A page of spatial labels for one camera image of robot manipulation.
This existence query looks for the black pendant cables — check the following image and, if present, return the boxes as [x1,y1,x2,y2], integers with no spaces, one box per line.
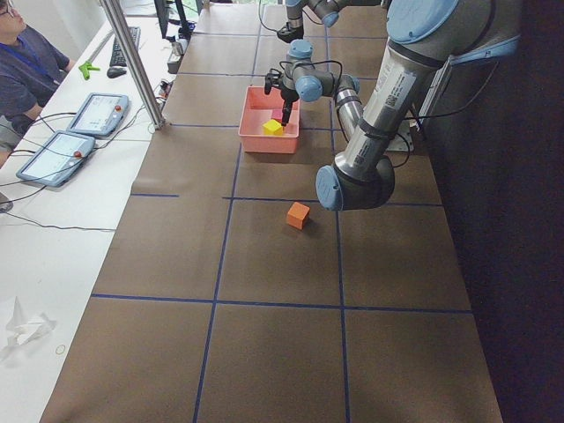
[0,103,155,233]

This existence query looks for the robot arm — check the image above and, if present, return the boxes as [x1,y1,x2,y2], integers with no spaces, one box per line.
[276,0,391,43]
[265,1,523,211]

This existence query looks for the pink plastic bin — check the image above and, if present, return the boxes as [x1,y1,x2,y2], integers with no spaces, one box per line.
[238,86,301,154]

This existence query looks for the red foam block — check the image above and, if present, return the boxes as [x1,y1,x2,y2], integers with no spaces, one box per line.
[271,109,283,122]

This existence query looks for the teach pendant tablet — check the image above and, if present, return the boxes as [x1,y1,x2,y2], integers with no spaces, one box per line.
[67,93,130,137]
[16,130,96,188]

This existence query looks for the crumpled white paper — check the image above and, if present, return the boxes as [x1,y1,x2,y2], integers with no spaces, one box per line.
[1,296,57,361]

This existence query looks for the black computer mouse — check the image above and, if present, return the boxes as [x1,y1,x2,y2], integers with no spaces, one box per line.
[107,66,127,79]

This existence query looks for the near teach pendant tablet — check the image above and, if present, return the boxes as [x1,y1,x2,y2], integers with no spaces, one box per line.
[16,130,96,188]

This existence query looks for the seated person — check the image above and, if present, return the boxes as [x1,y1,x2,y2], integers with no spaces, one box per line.
[0,0,76,168]

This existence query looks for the brown paper table cover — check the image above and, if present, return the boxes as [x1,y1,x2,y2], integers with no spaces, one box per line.
[41,4,501,422]

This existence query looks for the far teach pendant tablet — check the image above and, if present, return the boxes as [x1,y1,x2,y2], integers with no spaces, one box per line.
[67,93,130,137]

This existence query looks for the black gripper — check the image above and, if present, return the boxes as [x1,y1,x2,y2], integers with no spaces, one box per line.
[279,85,299,126]
[276,24,304,43]

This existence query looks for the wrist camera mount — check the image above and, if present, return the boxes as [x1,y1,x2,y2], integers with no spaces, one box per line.
[263,69,284,95]

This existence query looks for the aluminium frame post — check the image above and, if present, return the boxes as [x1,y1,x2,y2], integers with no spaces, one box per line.
[100,0,165,130]

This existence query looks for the yellow foam block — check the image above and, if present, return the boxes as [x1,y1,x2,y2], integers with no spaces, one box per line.
[262,119,284,137]

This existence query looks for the black keyboard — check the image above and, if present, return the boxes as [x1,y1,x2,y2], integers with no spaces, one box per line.
[109,26,142,68]

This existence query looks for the green plastic tool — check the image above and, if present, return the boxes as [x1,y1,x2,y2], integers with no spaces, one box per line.
[78,61,100,80]

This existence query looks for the orange foam block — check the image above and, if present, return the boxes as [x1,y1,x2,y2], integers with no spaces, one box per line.
[286,202,310,230]

